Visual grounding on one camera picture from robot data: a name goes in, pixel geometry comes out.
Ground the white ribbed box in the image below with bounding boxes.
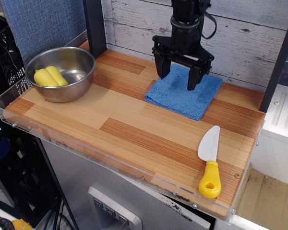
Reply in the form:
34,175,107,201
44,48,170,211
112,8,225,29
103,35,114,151
250,85,288,184

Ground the yellow toy pepper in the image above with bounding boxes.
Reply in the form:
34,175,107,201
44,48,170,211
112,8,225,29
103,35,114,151
34,66,68,87

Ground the stainless steel cabinet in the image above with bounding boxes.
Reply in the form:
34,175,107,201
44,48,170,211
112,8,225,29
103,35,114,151
41,140,215,230

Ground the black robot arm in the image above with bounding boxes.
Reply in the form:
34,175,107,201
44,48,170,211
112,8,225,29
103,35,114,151
152,0,217,91

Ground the yellow crumpled object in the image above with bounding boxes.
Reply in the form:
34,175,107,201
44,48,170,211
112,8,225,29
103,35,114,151
12,219,33,230

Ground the blue fabric panel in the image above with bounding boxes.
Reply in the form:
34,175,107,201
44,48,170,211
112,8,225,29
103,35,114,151
0,0,87,65

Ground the black vertical post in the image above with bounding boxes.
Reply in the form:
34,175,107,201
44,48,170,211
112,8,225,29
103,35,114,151
83,0,107,58
259,29,288,113

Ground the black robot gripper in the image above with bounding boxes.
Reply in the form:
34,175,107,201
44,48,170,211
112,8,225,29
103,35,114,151
153,23,214,91

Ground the right black vertical post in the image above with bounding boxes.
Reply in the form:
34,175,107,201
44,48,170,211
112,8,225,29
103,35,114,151
259,29,288,113

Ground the grey control panel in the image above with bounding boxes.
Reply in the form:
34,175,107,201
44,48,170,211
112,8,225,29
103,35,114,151
87,186,142,230

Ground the black plastic crate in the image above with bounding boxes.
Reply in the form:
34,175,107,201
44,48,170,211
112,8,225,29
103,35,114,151
0,26,24,94

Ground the white yellow toy knife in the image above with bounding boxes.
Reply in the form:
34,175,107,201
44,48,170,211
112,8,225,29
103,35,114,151
198,126,221,198

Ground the blue cloth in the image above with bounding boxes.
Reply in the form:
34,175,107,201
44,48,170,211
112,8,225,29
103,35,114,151
144,64,223,121

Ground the stainless steel bowl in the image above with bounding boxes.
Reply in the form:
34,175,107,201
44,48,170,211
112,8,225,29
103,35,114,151
25,47,95,103

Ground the left black vertical post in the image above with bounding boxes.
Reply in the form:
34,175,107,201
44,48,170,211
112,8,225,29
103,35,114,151
83,0,107,58

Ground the clear acrylic table guard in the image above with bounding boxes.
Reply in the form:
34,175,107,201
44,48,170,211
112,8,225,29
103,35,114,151
0,50,264,220

